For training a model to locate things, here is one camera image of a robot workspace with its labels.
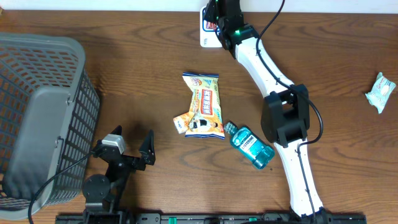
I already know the red chocolate bar wrapper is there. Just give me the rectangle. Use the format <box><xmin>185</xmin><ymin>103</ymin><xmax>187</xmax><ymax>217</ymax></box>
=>
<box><xmin>203</xmin><ymin>20</ymin><xmax>218</xmax><ymax>32</ymax></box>

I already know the small orange snack packet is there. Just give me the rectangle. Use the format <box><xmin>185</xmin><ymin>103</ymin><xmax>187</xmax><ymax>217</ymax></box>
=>
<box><xmin>173</xmin><ymin>111</ymin><xmax>195</xmax><ymax>134</ymax></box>

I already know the yellow snack bag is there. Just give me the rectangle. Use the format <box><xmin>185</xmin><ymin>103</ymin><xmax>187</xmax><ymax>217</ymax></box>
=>
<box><xmin>182</xmin><ymin>72</ymin><xmax>225</xmax><ymax>139</ymax></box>

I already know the blue mouthwash bottle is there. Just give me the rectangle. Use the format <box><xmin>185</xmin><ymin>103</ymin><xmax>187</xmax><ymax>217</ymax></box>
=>
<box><xmin>224</xmin><ymin>122</ymin><xmax>275</xmax><ymax>169</ymax></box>

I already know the light green snack packet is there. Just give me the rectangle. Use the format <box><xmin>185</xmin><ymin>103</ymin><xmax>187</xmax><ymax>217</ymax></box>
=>
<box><xmin>365</xmin><ymin>72</ymin><xmax>396</xmax><ymax>114</ymax></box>

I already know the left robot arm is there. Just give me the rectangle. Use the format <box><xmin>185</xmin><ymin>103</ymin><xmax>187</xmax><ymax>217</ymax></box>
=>
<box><xmin>83</xmin><ymin>125</ymin><xmax>155</xmax><ymax>223</ymax></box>

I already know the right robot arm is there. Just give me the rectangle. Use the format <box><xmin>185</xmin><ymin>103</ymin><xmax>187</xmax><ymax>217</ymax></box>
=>
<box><xmin>201</xmin><ymin>0</ymin><xmax>323</xmax><ymax>222</ymax></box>

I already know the white barcode scanner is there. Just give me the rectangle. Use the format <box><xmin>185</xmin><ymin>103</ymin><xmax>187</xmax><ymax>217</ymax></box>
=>
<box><xmin>200</xmin><ymin>6</ymin><xmax>222</xmax><ymax>48</ymax></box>

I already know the grey plastic shopping basket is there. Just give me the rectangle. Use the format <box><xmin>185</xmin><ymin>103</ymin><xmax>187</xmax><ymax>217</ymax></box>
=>
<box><xmin>1</xmin><ymin>33</ymin><xmax>100</xmax><ymax>220</ymax></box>

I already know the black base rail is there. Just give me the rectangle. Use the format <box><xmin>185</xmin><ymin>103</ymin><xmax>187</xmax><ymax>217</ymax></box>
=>
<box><xmin>55</xmin><ymin>210</ymin><xmax>367</xmax><ymax>224</ymax></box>

